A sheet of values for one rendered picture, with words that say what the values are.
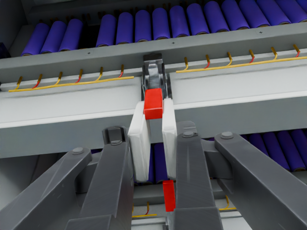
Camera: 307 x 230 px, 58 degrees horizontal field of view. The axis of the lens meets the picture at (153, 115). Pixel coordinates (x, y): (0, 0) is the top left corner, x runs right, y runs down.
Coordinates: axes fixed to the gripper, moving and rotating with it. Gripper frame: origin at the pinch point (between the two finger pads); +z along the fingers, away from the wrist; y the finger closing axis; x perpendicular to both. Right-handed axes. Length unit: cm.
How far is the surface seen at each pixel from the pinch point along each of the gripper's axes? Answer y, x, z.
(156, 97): 0.2, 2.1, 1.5
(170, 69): 1.6, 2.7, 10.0
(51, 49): -10.6, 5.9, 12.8
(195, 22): 4.8, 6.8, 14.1
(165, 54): 1.2, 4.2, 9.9
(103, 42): -5.0, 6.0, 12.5
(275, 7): 13.4, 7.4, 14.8
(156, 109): 0.2, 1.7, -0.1
